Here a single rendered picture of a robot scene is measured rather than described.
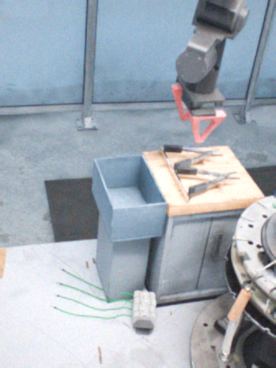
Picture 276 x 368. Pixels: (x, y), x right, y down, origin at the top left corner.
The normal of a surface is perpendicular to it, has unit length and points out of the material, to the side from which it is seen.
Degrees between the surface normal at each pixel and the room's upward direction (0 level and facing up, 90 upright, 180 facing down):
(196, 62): 91
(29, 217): 0
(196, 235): 90
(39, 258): 0
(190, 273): 90
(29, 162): 0
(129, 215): 90
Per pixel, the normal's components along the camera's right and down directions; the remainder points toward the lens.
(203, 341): 0.10, -0.80
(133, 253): 0.27, 0.58
